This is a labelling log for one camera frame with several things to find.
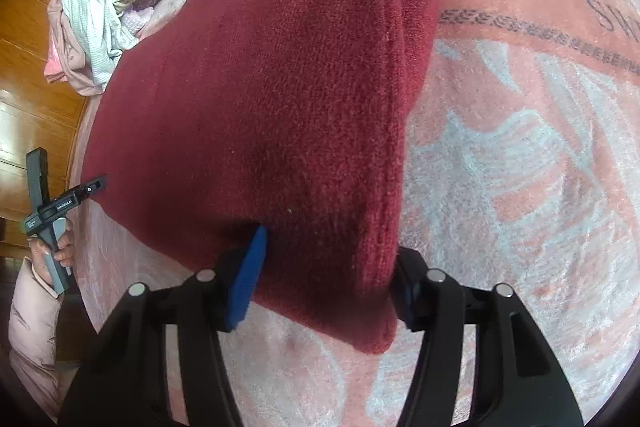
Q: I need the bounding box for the dark red knit sweater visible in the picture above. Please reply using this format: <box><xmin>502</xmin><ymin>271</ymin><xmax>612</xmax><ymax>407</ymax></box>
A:
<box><xmin>81</xmin><ymin>0</ymin><xmax>437</xmax><ymax>355</ymax></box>

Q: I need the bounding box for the pink jacket left forearm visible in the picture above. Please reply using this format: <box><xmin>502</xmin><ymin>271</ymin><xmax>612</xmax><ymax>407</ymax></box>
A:
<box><xmin>8</xmin><ymin>258</ymin><xmax>79</xmax><ymax>423</ymax></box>

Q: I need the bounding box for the person left hand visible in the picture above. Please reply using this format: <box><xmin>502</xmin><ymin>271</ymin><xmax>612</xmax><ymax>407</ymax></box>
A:
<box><xmin>28</xmin><ymin>218</ymin><xmax>76</xmax><ymax>293</ymax></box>

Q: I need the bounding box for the wooden wardrobe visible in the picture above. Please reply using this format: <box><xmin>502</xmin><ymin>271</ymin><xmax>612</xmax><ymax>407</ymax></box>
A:
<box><xmin>1</xmin><ymin>0</ymin><xmax>86</xmax><ymax>259</ymax></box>

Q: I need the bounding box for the pink garment pile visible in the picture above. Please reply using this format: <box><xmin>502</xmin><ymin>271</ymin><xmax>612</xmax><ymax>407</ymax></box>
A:
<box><xmin>43</xmin><ymin>0</ymin><xmax>104</xmax><ymax>98</ymax></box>

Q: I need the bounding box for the pink floral bed blanket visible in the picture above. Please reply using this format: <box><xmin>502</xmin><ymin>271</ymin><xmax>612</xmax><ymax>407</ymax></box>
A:
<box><xmin>74</xmin><ymin>0</ymin><xmax>639</xmax><ymax>426</ymax></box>

